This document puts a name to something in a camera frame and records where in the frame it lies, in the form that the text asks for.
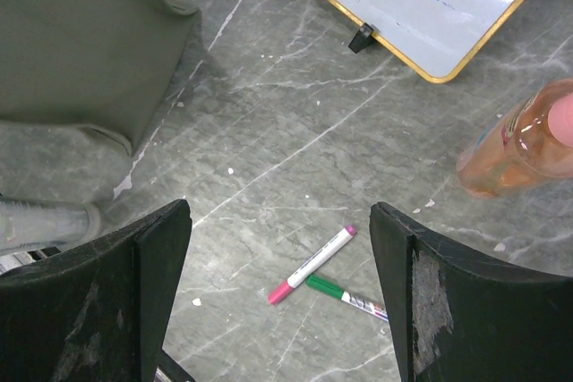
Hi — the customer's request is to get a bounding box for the pink whiteboard marker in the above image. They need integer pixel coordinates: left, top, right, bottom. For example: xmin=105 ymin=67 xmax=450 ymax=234
xmin=268 ymin=225 xmax=356 ymax=305

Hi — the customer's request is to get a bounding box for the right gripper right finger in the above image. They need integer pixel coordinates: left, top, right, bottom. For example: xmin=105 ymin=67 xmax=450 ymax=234
xmin=370 ymin=202 xmax=572 ymax=381

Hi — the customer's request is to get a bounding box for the green whiteboard marker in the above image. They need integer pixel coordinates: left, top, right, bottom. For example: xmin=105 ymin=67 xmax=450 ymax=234
xmin=305 ymin=275 xmax=389 ymax=322

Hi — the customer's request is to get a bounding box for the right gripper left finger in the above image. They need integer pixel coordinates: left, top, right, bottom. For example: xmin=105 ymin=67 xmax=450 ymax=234
xmin=1 ymin=199 xmax=192 ymax=381

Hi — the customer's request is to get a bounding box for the green canvas bag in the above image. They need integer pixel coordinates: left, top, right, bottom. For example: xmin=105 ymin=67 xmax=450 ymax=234
xmin=1 ymin=0 xmax=195 ymax=153

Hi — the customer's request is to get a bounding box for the orange bottle pink cap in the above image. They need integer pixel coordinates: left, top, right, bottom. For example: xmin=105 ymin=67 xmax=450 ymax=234
xmin=456 ymin=78 xmax=572 ymax=198

